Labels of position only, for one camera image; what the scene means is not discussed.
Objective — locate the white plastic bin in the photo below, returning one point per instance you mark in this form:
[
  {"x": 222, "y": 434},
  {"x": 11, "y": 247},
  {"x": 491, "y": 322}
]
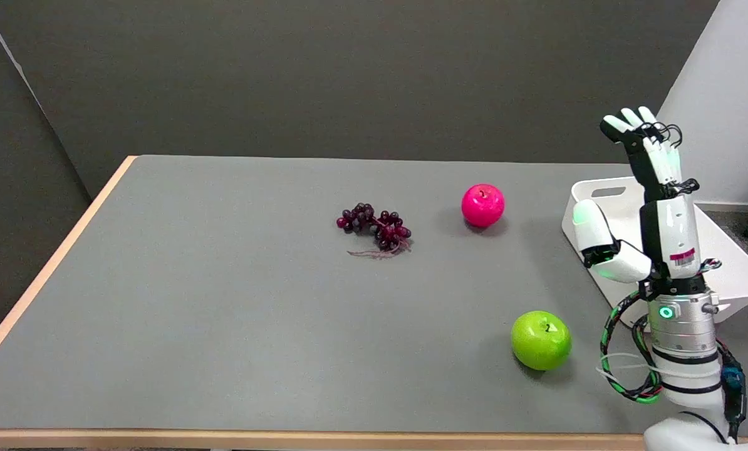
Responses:
[{"x": 725, "y": 257}]

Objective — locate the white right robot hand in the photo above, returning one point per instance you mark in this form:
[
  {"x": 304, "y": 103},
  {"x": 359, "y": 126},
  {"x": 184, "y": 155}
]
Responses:
[{"x": 670, "y": 230}]

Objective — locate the dark purple grape bunch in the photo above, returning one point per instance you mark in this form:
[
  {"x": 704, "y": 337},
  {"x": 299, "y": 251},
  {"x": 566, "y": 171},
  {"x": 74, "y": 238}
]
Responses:
[{"x": 377, "y": 227}]

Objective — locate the green apple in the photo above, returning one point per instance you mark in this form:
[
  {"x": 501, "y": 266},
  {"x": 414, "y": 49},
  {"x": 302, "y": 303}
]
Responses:
[{"x": 540, "y": 340}]

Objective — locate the red apple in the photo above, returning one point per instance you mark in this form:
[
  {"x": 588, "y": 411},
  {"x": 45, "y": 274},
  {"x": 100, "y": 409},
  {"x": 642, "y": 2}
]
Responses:
[{"x": 482, "y": 205}]

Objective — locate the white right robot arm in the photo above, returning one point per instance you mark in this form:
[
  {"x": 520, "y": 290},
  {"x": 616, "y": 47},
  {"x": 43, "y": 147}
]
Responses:
[{"x": 690, "y": 369}]

